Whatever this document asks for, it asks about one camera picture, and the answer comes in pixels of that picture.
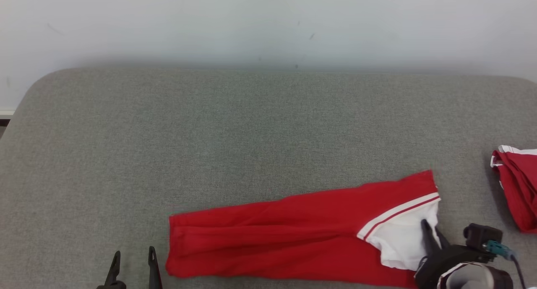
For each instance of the red and white basketball jersey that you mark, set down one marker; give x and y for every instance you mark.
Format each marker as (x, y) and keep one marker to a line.
(272, 234)

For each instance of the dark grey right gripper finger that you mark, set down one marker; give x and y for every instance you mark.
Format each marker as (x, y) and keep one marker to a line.
(443, 240)
(430, 240)

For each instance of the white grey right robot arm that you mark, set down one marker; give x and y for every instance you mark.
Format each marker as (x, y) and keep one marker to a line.
(474, 278)

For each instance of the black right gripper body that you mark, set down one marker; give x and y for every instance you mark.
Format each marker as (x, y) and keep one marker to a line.
(440, 264)

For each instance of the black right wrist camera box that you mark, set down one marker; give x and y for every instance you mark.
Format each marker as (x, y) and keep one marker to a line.
(478, 234)

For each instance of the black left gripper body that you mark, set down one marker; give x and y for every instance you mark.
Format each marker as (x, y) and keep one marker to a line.
(112, 286)

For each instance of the red shorts with white trim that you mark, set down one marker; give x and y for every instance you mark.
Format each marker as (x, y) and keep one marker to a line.
(520, 188)

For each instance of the white baseboard with dark strip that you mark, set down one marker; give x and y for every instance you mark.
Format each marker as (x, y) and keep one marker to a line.
(6, 112)

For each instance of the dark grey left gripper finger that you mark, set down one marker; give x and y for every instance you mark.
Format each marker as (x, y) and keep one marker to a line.
(114, 270)
(154, 270)

